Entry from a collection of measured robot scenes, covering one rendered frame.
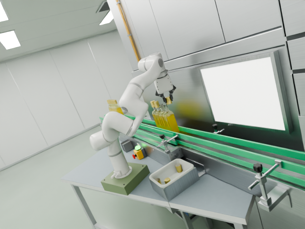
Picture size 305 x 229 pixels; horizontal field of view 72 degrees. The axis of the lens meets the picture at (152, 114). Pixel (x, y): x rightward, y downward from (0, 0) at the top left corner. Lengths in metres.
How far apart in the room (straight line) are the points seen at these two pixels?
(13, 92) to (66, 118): 1.57
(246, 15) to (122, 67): 6.72
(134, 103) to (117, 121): 0.12
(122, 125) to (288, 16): 0.80
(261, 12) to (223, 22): 0.18
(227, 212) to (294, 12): 0.79
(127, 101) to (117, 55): 6.56
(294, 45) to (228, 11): 0.59
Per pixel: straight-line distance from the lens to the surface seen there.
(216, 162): 1.13
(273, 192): 0.92
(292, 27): 0.47
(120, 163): 1.39
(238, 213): 1.02
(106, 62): 7.39
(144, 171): 1.43
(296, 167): 0.87
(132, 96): 1.01
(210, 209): 1.06
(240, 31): 1.02
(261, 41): 0.94
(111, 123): 1.05
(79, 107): 7.12
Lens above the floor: 1.45
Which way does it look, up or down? 14 degrees down
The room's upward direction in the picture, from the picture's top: 20 degrees counter-clockwise
